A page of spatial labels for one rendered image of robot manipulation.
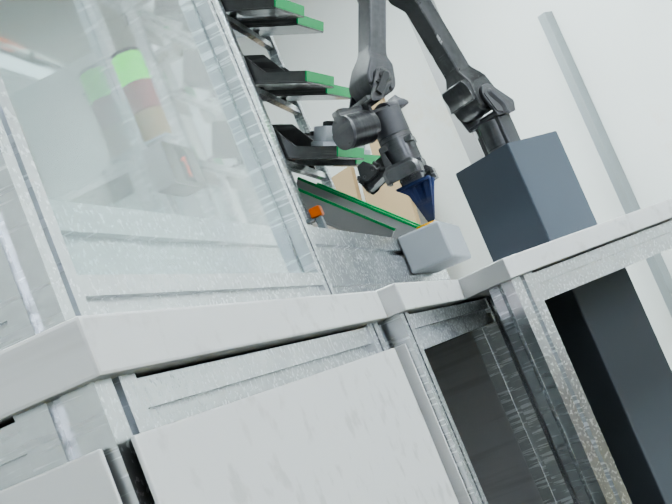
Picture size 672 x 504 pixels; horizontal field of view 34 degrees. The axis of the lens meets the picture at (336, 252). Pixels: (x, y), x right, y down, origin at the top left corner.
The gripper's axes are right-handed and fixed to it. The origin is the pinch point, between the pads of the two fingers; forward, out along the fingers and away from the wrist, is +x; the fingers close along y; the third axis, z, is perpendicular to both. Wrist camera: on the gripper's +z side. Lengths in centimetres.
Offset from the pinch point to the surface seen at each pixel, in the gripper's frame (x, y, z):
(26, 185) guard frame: 6, 131, 1
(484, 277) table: 16.6, 34.0, -8.1
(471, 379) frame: 34, -76, 17
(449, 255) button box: 10.9, 17.7, -2.8
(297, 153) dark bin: -21.7, -23.1, 21.7
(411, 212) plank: -34, -306, 48
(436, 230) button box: 6.7, 17.7, -2.5
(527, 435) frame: 41.7, 1.2, -0.4
